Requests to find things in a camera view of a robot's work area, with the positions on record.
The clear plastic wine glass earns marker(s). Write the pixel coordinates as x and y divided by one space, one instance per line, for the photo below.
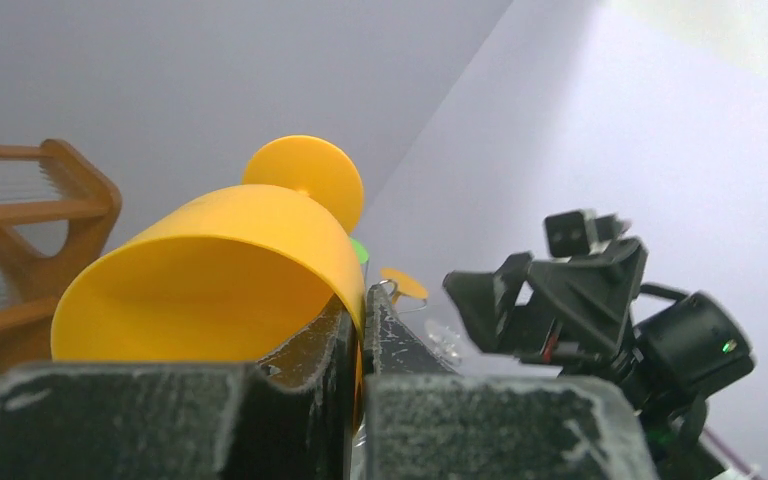
445 343

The orange wooden shelf rack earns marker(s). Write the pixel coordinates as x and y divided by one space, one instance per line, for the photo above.
57 211

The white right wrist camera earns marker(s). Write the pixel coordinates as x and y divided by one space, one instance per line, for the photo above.
582 232

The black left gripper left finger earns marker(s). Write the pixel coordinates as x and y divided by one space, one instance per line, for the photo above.
286 416

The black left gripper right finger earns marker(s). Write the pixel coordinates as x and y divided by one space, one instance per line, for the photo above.
423 420

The green plastic goblet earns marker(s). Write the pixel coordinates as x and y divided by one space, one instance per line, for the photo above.
360 251

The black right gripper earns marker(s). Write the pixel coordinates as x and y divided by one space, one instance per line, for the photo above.
667 350

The orange plastic goblet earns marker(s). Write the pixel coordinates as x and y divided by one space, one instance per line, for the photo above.
404 286
228 276

